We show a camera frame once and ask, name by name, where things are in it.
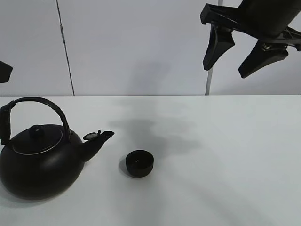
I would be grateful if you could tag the small black teacup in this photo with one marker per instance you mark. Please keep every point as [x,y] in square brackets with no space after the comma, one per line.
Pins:
[139,163]

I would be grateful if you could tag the black round teapot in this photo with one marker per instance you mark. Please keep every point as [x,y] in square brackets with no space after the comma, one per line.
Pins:
[44,160]

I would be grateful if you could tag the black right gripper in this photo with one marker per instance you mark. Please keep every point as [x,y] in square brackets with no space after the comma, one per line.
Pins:
[266,20]

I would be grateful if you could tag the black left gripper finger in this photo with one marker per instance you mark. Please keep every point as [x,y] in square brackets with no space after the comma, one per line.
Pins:
[5,72]

